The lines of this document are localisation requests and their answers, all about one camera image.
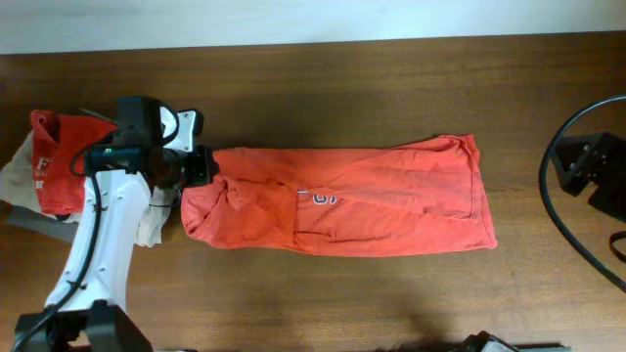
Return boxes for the orange soccer t-shirt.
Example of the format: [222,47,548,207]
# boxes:
[181,135,497,257]

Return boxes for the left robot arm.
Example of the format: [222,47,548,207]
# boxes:
[13,97,219,352]

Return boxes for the red folded shirt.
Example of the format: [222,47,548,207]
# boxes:
[30,110,116,215]

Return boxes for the beige folded shirt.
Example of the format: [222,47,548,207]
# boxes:
[1,132,180,247]

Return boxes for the grey folded shirt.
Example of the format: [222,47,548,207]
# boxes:
[6,206,78,242]

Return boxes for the right black cable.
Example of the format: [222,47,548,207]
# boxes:
[537,95,626,294]

